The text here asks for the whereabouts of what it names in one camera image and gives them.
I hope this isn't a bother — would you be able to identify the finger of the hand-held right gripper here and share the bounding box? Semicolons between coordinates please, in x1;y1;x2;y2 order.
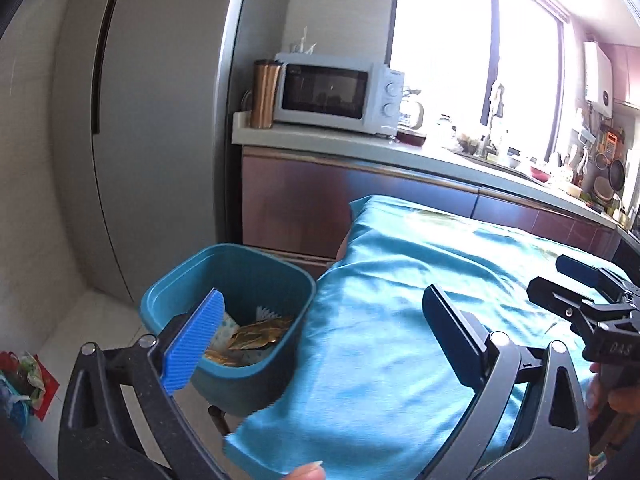
526;276;608;333
556;254;633;301

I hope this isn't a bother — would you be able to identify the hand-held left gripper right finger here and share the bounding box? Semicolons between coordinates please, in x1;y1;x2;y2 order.
421;284;591;480

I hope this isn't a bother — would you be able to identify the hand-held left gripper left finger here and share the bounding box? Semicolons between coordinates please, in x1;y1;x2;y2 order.
57;287;233;480

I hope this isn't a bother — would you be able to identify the brown snack wrapper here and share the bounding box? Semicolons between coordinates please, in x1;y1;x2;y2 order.
205;316;296;366

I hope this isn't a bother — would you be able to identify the blue plastic trash bin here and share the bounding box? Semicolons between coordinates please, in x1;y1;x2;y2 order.
139;242;317;418

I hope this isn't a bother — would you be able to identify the person's right hand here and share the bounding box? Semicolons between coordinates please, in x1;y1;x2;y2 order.
586;364;640;457

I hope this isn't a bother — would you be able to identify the person's left hand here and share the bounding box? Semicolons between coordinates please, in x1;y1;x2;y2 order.
292;461;327;480

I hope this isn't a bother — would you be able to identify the black oven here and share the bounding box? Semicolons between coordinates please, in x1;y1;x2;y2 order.
610;232;640;281

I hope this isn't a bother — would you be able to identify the blue floral tablecloth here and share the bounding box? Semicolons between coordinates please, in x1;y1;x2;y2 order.
223;195;631;478

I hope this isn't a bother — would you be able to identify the hanging frying pan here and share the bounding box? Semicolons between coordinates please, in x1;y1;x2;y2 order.
607;160;627;192

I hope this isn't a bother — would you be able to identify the red paper bag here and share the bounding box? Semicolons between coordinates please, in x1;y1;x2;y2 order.
0;350;61;421

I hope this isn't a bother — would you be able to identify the kitchen counter cabinet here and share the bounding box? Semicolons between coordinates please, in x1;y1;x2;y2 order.
231;111;621;271

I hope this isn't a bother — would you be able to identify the metal kitchen faucet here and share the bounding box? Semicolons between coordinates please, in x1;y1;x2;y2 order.
482;80;506;158

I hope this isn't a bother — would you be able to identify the white water heater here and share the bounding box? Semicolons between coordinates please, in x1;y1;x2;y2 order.
582;41;613;116

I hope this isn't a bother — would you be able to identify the glass kettle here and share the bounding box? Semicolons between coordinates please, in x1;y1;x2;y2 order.
397;89;426;132

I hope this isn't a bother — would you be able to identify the grey refrigerator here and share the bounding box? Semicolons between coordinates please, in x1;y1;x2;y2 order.
50;0;271;306

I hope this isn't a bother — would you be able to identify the copper thermos mug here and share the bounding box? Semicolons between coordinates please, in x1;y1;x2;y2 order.
251;59;285;129

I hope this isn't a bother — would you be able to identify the kitchen window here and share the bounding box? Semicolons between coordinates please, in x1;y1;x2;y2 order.
387;0;571;156

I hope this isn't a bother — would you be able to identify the white microwave oven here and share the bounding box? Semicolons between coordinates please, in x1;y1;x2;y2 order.
274;52;405;137

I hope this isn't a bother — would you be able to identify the wall rack of kitchen utensils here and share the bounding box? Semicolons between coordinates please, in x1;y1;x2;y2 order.
570;107;631;206

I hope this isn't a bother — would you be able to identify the pink wall cabinet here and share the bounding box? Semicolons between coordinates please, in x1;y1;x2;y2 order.
602;42;640;106

